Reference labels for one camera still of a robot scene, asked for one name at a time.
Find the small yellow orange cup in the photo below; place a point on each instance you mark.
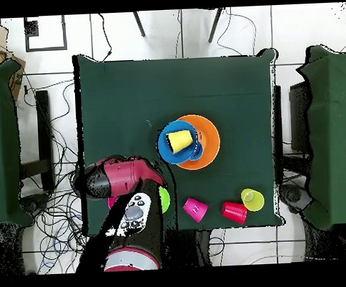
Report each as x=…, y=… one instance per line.
x=180, y=140

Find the large blue bowl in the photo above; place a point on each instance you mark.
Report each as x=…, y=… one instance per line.
x=164, y=149

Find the blue cup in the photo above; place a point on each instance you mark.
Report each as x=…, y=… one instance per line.
x=198, y=153

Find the large orange bowl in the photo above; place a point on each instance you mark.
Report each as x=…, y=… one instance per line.
x=209, y=133

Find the pink cup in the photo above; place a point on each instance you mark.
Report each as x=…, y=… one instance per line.
x=196, y=209

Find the red cup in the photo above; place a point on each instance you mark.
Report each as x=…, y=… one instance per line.
x=234, y=212

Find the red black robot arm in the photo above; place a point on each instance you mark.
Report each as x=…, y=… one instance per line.
x=125, y=177

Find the green bowl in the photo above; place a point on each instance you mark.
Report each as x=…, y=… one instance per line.
x=165, y=199

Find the dark green table cloth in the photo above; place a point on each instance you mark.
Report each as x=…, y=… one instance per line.
x=173, y=86

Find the pink bowl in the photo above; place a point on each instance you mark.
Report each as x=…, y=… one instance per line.
x=112, y=202

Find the pale yellow cup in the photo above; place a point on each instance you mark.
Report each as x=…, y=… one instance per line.
x=255, y=204

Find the black computer case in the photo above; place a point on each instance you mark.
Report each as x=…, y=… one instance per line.
x=299, y=115

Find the grey chair base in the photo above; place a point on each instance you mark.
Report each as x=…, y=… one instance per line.
x=294, y=197
x=35, y=204

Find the green cloth side table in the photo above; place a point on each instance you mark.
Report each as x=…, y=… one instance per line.
x=4, y=142
x=329, y=128

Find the cardboard box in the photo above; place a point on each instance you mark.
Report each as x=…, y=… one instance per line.
x=15, y=81

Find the camera tripod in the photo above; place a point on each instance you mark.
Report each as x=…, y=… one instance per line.
x=139, y=24

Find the black metal frame bar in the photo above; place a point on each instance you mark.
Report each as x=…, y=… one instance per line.
x=43, y=126

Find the black square floor frame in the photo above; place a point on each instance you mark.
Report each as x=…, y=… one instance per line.
x=45, y=49

